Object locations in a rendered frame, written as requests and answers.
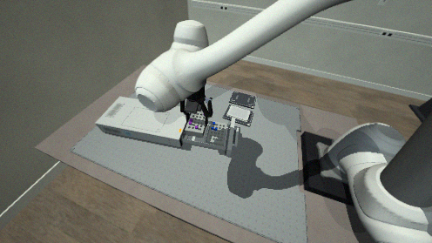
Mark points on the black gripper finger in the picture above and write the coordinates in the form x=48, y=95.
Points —
x=208, y=113
x=182, y=107

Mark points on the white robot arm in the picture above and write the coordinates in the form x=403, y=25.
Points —
x=391, y=189

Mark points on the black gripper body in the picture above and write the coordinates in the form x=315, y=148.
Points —
x=200, y=95

